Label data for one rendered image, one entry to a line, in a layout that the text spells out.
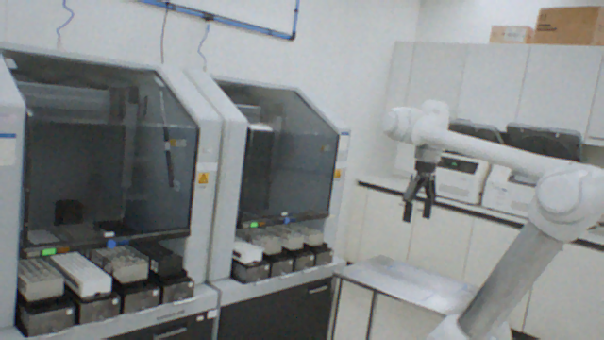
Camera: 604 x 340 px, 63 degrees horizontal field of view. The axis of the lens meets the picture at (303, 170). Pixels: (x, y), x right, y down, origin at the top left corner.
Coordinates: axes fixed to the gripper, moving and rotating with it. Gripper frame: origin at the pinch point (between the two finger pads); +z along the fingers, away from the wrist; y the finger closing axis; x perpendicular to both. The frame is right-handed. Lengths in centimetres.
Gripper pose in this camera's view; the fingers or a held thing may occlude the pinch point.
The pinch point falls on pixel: (416, 216)
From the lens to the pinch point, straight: 180.7
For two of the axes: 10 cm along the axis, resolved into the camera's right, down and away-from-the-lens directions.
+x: -7.2, -2.0, 6.6
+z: -1.3, 9.8, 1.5
